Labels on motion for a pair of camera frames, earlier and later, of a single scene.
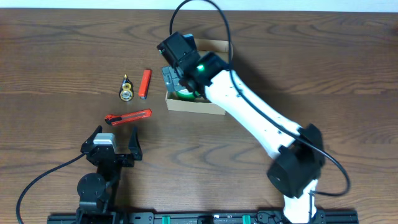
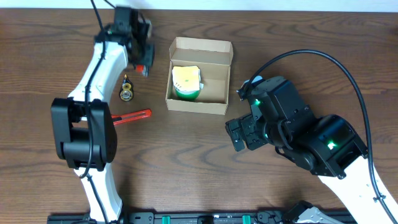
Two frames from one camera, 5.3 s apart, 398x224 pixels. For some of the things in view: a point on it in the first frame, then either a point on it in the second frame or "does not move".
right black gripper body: (175, 77) → (254, 132)
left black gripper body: (122, 160) → (144, 53)
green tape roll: (185, 94) does not move
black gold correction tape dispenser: (126, 91) does not move
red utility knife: (118, 118) does not move
